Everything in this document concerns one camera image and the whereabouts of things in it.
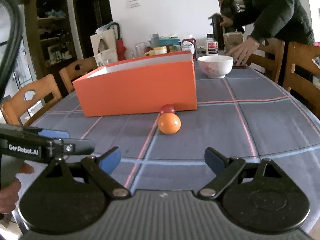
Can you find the white yellow lidded cup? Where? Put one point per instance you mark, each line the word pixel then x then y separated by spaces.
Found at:
pixel 160 50

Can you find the purple vitamin bottle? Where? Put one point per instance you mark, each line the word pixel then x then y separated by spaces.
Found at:
pixel 189 44

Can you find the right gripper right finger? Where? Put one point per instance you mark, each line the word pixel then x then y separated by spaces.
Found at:
pixel 259 197

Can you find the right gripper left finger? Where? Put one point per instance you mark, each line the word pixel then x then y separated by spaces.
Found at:
pixel 68 197

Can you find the left hand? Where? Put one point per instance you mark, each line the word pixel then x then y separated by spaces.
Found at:
pixel 9 196

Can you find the black thermos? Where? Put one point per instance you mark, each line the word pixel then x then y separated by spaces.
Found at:
pixel 218 31

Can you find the brown cardboard box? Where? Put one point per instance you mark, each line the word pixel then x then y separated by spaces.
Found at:
pixel 232 40

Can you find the wooden shelf cabinet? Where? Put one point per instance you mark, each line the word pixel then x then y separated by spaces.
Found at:
pixel 48 35

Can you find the orange cardboard box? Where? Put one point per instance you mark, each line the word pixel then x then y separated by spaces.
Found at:
pixel 138 86

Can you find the near wooden chair right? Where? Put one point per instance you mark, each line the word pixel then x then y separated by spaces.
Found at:
pixel 301 68

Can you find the orange fruit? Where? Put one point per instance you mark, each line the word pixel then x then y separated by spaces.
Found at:
pixel 169 123

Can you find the white paper bag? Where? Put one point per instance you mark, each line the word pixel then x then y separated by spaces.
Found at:
pixel 104 47

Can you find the teal plastic container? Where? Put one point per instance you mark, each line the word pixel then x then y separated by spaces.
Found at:
pixel 169 42

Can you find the blue plaid tablecloth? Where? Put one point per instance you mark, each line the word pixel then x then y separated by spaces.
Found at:
pixel 243 115

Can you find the red tomato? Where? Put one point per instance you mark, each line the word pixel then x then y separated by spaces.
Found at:
pixel 168 108

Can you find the smartphone in brown case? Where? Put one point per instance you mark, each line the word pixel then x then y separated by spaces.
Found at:
pixel 240 67

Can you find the wooden chair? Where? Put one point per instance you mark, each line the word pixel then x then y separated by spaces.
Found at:
pixel 301 68
pixel 28 96
pixel 75 70
pixel 272 60

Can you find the white ceramic bowl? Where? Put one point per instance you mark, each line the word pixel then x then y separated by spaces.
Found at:
pixel 216 67

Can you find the person in dark jacket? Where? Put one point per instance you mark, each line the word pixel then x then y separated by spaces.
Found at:
pixel 285 20

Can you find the far wooden chair right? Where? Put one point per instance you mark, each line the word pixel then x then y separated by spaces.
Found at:
pixel 272 60

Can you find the dark supplement bottle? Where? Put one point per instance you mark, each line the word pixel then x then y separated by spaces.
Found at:
pixel 211 46

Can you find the red folded umbrella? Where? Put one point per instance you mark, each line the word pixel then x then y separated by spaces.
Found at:
pixel 121 49

